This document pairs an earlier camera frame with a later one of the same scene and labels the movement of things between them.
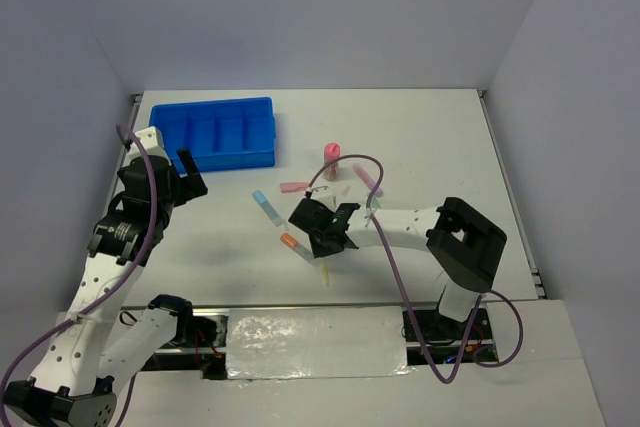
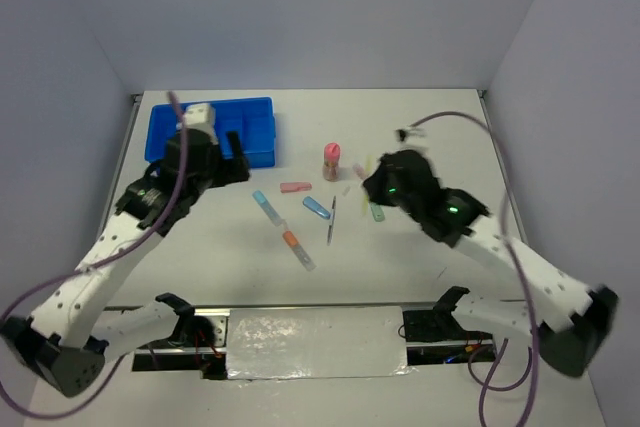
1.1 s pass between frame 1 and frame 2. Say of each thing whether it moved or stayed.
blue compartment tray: stayed
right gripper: moved
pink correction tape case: stayed
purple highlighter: stayed
